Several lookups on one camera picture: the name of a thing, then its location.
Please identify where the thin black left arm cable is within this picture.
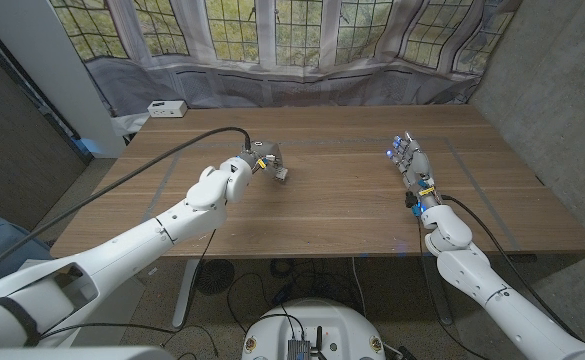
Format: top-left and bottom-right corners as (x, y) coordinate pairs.
(36, 228), (218, 341)

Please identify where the white upright panel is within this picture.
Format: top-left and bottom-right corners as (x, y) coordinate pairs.
(0, 0), (126, 159)

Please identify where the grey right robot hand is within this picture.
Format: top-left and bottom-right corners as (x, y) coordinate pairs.
(385, 130), (441, 209)

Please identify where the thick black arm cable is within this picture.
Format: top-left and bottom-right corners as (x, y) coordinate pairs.
(0, 125), (252, 286)
(440, 194), (585, 344)

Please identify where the black floor cable loop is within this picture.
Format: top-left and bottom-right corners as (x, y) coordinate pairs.
(225, 272), (273, 334)

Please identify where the white power strip box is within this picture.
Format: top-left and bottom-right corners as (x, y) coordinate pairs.
(146, 99), (189, 119)

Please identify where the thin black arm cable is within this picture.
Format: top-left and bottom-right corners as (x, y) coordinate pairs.
(415, 213), (491, 360)
(36, 228), (218, 341)

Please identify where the white table leg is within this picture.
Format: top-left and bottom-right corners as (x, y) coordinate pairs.
(171, 259), (199, 329)

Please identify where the white robot shoulder cover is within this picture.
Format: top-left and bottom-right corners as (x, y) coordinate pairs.
(0, 346), (176, 360)

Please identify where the grey tape outline on table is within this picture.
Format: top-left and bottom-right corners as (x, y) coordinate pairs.
(141, 135), (523, 251)

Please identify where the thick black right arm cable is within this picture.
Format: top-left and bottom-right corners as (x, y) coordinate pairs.
(440, 194), (585, 344)

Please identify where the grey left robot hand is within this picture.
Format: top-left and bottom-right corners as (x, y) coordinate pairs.
(244, 139), (289, 184)

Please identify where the white floor cable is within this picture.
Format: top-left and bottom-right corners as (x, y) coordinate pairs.
(350, 257), (368, 319)

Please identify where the blue grey seat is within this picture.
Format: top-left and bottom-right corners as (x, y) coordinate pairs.
(0, 214), (56, 289)

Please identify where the printed window backdrop cloth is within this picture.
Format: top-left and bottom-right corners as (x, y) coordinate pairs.
(49, 0), (523, 119)

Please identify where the white round robot torso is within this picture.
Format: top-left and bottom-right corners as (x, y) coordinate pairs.
(240, 298), (387, 360)

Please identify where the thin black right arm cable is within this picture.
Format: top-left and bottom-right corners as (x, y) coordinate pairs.
(415, 213), (491, 360)

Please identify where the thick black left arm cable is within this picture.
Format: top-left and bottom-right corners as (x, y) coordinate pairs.
(0, 125), (252, 286)

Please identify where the small grey box on torso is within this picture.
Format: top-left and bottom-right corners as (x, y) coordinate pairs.
(285, 338), (312, 360)

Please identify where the black round ribbed disc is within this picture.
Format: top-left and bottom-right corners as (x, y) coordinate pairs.
(195, 258), (236, 295)

